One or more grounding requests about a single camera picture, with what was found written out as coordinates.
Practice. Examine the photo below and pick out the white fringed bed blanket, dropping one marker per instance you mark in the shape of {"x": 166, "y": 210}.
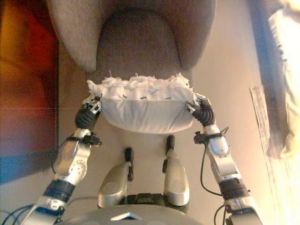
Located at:
{"x": 290, "y": 82}

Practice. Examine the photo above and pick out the grey upholstered tub armchair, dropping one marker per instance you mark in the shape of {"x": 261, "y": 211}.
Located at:
{"x": 138, "y": 47}

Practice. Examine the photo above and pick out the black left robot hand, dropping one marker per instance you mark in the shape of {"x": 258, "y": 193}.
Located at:
{"x": 85, "y": 117}

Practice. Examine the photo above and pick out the white fringed square cushion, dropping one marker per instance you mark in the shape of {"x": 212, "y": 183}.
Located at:
{"x": 145, "y": 112}

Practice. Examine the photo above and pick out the silver left robot leg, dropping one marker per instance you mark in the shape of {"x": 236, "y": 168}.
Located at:
{"x": 114, "y": 185}

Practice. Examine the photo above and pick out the silver right robot leg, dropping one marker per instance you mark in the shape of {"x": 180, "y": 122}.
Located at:
{"x": 177, "y": 175}

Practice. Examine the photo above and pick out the glossy brown wooden wardrobe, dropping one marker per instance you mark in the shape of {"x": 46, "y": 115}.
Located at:
{"x": 25, "y": 82}

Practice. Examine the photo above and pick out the pale bedside rug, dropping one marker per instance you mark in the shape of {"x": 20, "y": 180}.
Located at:
{"x": 262, "y": 122}

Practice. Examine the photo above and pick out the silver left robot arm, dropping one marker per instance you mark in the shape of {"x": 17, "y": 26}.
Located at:
{"x": 70, "y": 164}

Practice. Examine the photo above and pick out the grey upholstered bed frame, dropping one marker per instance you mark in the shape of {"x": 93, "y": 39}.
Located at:
{"x": 267, "y": 70}

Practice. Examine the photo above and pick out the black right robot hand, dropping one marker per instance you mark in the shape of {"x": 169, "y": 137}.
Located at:
{"x": 205, "y": 114}

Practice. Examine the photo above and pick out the grey robot torso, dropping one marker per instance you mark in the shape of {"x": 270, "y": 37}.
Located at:
{"x": 126, "y": 214}

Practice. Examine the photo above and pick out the silver robot leg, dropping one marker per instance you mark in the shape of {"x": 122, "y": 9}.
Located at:
{"x": 177, "y": 175}
{"x": 114, "y": 185}

